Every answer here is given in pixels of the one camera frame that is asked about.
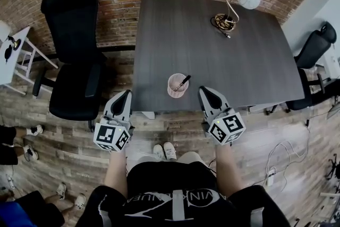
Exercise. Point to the person's beige shorts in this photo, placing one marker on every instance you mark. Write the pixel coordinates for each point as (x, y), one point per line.
(190, 158)

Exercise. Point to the pink ribbed pen holder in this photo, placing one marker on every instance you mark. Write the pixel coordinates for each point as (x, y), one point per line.
(176, 91)

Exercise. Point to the person's white shoe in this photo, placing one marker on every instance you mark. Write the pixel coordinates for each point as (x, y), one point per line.
(170, 150)
(159, 152)

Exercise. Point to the person's left forearm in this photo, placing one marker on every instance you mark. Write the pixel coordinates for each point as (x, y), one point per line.
(115, 172)

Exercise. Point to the person's black printed shirt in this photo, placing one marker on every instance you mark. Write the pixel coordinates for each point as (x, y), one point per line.
(170, 194)

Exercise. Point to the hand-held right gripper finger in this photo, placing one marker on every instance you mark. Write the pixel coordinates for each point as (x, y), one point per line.
(222, 99)
(205, 102)

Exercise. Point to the person's left white shoe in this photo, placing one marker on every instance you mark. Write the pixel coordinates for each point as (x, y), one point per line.
(159, 152)

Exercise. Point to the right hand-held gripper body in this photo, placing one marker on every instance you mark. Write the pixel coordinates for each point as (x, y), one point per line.
(228, 127)

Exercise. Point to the person's right white shoe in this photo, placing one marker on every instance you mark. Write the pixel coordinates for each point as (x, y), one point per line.
(170, 150)

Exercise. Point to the black mesh office chair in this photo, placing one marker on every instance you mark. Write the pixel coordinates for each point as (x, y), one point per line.
(71, 66)
(310, 53)

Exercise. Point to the white power strip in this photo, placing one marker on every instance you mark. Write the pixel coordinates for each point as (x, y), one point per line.
(271, 176)

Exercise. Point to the person's right forearm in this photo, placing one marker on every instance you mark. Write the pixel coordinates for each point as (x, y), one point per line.
(228, 167)

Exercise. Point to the black marker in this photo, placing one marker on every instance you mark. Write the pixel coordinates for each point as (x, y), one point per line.
(184, 81)

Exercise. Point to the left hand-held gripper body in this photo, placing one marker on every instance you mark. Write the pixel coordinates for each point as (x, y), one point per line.
(106, 135)

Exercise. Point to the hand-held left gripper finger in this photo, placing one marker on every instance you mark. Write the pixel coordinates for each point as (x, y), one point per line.
(108, 106)
(129, 103)

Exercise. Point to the white side table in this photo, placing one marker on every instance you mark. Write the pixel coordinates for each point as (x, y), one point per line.
(16, 61)

